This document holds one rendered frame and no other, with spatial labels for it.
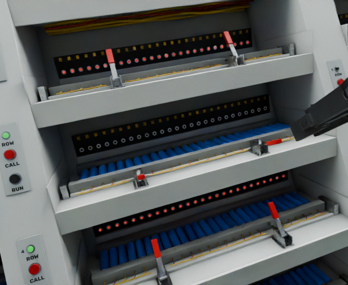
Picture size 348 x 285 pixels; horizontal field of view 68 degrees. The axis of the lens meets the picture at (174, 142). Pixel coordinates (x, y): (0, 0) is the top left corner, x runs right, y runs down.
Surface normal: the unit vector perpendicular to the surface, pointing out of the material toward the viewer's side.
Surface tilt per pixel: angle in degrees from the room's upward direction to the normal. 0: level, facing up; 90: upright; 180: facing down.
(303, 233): 19
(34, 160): 90
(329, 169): 90
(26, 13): 109
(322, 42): 90
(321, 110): 91
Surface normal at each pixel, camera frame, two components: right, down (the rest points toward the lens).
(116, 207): 0.26, 0.22
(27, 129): 0.19, -0.10
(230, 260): -0.17, -0.95
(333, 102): -0.96, 0.25
